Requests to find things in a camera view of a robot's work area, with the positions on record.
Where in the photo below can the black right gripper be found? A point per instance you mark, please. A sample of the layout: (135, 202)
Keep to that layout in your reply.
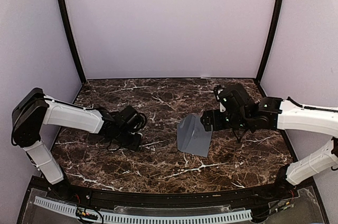
(217, 124)

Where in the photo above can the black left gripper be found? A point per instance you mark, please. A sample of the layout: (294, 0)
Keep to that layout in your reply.
(134, 145)

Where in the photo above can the black frame post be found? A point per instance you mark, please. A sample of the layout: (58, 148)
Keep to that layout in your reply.
(71, 41)
(269, 41)

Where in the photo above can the black table edge rail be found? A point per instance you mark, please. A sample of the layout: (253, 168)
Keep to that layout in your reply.
(256, 197)

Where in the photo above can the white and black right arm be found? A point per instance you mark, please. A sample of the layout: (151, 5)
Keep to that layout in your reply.
(238, 111)

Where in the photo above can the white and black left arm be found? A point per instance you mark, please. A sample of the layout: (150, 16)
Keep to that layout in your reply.
(37, 109)

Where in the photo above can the black left frame post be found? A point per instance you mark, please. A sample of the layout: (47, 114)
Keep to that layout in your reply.
(71, 41)

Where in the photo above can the black right frame post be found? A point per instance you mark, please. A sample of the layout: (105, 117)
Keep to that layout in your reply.
(269, 41)

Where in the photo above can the grey slotted cable duct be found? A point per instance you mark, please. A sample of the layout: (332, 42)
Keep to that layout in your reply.
(145, 215)

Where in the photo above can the grey envelope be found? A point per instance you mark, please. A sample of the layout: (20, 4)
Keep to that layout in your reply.
(192, 138)

